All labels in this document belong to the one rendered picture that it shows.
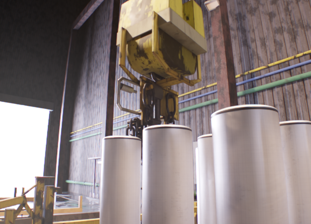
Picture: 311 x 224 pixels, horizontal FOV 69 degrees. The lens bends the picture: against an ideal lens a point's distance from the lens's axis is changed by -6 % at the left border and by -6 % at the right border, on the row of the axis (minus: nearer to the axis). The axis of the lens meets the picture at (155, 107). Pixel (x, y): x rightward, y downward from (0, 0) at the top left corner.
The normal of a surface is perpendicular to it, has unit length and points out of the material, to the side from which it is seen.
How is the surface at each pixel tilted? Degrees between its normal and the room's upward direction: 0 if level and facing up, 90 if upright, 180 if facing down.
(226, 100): 90
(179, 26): 90
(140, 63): 150
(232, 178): 90
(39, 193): 90
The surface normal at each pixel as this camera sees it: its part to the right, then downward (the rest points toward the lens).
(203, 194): -0.90, -0.11
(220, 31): -0.78, -0.17
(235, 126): -0.61, -0.21
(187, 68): 0.79, -0.16
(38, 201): 0.63, -0.21
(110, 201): -0.33, -0.25
